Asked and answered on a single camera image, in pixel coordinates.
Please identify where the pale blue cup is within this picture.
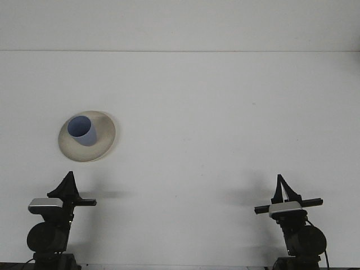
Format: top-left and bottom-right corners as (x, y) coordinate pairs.
(67, 115), (98, 148)

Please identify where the pale round plate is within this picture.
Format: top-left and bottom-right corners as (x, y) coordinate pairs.
(57, 110), (118, 163)

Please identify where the grey camera box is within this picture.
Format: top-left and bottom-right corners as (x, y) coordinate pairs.
(28, 197), (64, 214)
(268, 201), (303, 219)

